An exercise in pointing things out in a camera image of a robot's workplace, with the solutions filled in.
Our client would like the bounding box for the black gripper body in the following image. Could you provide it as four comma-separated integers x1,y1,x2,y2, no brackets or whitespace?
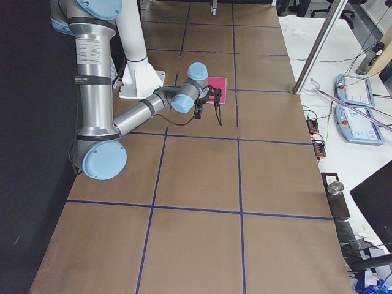
195,85,221,109

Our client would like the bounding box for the pink towel with white edge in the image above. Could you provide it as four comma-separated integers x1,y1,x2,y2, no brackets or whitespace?
205,77,227,105

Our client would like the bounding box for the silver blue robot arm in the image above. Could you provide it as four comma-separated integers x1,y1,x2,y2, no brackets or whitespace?
51,1,222,181

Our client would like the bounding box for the long reacher grabber tool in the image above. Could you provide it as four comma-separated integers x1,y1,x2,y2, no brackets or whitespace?
309,78,392,132

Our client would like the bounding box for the crumpled white tissue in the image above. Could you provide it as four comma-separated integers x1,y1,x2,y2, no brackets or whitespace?
292,26,308,37

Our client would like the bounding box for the lower blue teach pendant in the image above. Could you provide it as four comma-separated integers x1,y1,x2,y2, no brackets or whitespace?
334,105,385,145

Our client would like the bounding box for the blue teach pendant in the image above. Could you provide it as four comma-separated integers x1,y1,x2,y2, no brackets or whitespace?
334,105,385,145
335,74,375,108

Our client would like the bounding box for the upper blue teach pendant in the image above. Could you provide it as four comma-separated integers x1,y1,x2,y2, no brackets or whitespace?
335,74,375,108

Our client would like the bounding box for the small metal cup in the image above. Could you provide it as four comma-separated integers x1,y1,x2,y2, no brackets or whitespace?
327,181,344,196

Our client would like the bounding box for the black box under cup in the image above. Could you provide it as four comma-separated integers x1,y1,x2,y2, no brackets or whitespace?
321,172,350,221

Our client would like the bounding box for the black monitor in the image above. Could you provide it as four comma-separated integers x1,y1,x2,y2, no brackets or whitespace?
350,162,391,252

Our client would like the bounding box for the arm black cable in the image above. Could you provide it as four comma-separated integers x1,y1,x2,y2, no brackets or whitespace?
154,100,200,126

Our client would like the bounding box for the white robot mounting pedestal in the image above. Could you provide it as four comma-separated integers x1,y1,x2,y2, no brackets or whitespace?
116,1,165,99

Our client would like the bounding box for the aluminium frame post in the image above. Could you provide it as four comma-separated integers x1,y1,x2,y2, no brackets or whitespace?
293,0,348,95

